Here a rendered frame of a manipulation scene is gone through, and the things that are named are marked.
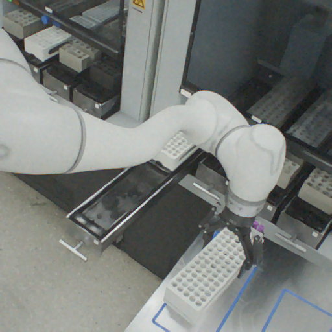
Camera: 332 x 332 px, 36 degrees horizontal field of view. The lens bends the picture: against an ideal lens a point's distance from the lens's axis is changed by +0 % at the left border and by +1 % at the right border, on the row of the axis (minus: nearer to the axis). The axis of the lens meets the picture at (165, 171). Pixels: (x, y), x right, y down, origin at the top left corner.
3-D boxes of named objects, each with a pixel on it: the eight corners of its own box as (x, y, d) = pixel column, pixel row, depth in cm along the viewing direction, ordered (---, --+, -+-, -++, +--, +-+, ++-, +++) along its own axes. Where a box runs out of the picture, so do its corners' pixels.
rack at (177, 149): (197, 118, 182) (200, 104, 178) (220, 130, 178) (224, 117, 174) (146, 158, 163) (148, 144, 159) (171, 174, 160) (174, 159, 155)
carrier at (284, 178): (288, 187, 160) (294, 173, 156) (285, 190, 159) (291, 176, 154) (257, 168, 164) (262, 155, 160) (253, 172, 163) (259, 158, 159)
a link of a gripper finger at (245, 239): (242, 218, 122) (247, 218, 121) (253, 256, 126) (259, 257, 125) (233, 227, 119) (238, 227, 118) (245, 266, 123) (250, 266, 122)
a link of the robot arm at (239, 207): (255, 209, 108) (248, 227, 112) (277, 187, 113) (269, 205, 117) (220, 186, 111) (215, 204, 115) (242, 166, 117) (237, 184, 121)
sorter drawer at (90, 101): (177, 41, 232) (180, 23, 226) (202, 53, 227) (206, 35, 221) (63, 109, 186) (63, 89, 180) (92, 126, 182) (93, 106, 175)
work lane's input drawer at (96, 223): (195, 126, 190) (199, 106, 183) (226, 142, 185) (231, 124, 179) (53, 241, 144) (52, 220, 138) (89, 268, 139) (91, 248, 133)
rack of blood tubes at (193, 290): (229, 233, 143) (233, 218, 139) (259, 253, 139) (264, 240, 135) (161, 299, 125) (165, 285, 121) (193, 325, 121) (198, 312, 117)
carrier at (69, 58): (85, 72, 190) (85, 58, 186) (82, 74, 189) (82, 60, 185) (62, 59, 194) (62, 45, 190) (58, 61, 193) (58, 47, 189)
